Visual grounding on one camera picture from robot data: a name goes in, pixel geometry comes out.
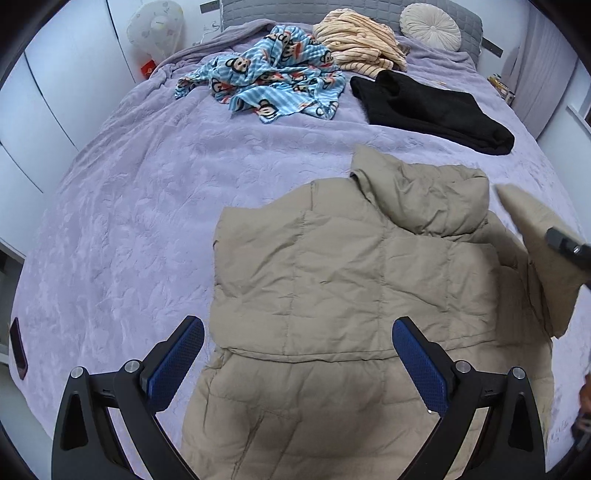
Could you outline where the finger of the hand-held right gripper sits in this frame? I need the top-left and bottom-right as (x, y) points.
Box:
(544, 225), (591, 291)

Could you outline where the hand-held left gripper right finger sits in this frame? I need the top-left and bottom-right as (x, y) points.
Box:
(392, 316), (548, 480)

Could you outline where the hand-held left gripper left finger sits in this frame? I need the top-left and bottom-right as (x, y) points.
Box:
(52, 315), (205, 480)

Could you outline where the beige puffer jacket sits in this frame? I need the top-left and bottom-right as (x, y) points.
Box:
(181, 145), (587, 480)

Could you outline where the purple plush bed blanket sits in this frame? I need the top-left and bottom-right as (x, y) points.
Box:
(9, 23), (591, 462)

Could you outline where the dark phone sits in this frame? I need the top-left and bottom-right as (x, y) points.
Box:
(9, 318), (28, 380)

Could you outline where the nightstand clutter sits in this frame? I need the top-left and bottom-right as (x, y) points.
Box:
(488, 74), (517, 104)

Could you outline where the pale curtain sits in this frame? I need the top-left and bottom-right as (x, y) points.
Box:
(501, 9), (578, 139)

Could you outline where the black garment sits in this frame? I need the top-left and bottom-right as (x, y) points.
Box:
(349, 69), (515, 156)

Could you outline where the round cream cushion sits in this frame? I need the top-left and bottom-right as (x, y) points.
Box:
(399, 3), (462, 52)

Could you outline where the white wardrobe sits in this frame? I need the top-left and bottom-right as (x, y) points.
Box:
(0, 0), (153, 259)

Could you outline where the beige striped garment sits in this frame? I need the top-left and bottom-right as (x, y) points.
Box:
(312, 9), (409, 77)

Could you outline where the grey quilted headboard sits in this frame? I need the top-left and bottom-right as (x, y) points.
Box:
(219, 0), (485, 70)

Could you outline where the blue monkey print cloth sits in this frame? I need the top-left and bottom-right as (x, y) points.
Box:
(174, 24), (347, 124)

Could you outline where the white standing fan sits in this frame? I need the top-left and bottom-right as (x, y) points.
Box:
(127, 0), (185, 63)

